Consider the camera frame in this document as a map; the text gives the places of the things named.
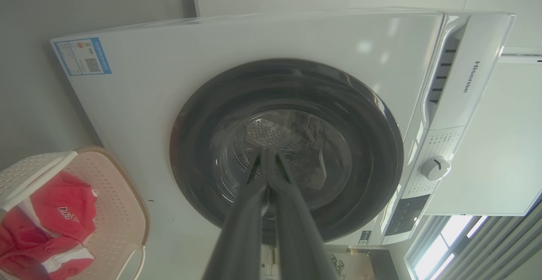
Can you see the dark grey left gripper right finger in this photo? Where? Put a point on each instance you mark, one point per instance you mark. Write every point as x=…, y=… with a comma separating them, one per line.
x=296, y=233

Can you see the beige perforated laundry basket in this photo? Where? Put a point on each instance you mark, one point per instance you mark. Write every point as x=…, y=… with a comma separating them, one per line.
x=114, y=203

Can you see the red shorts with white stripe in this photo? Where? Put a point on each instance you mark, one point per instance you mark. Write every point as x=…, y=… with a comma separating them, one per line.
x=25, y=250

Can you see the dark round washer door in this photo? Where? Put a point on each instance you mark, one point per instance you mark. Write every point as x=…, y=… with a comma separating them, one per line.
x=364, y=144

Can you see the small washer front sticker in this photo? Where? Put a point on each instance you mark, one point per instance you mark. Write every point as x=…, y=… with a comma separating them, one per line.
x=364, y=237

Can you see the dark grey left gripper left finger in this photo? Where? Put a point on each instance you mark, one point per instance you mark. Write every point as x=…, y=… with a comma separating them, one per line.
x=241, y=229

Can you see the white washer control knob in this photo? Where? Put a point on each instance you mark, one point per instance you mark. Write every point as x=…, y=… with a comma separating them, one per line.
x=435, y=168

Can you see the blue-edged energy label sticker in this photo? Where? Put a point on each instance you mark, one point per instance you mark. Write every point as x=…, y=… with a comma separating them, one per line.
x=82, y=56

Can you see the white front-load washing machine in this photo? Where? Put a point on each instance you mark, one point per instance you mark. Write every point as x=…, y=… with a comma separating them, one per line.
x=169, y=81

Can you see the window with grey frame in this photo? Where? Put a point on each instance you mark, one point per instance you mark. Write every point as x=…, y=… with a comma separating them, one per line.
x=440, y=250

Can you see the black washer display panel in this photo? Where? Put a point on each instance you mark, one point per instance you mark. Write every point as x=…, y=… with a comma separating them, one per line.
x=406, y=214

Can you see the white washer detergent drawer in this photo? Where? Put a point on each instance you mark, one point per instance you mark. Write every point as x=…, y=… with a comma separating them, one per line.
x=478, y=81

